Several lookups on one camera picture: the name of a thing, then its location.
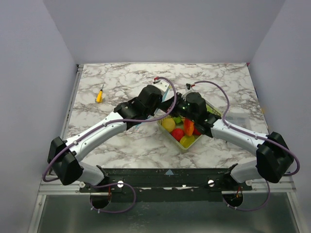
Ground clear zip top bag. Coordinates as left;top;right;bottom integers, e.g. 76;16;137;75
133;85;168;121

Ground yellow toy pear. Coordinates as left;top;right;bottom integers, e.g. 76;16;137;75
161;118;176;133

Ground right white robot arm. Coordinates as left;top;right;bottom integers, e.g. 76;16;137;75
159;92;294;190

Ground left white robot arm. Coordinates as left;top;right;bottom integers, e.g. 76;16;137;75
47;81;169;192

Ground green toy cabbage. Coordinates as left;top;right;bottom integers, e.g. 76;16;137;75
206;104;216;114

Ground green toy pepper slice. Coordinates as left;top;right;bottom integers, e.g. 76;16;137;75
173;116;182;124

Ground green perforated plastic basket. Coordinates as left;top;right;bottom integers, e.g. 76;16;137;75
157;100;222;153

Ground dark red toy fruit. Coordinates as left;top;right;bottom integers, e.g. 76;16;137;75
193;128;201;136

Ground yellow green toy pepper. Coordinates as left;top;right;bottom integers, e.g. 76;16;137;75
179;135;196;148

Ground clear plastic parts box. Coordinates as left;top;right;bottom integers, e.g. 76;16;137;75
225;112;252;130

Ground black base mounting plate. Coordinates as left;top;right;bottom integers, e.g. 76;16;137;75
80;168;252;202

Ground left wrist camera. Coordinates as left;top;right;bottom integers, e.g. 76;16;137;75
153;77;170;92

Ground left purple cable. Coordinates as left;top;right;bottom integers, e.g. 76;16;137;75
42;76;177;214

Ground yellow handled screwdriver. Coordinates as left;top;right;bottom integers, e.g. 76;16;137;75
96;85;104;103

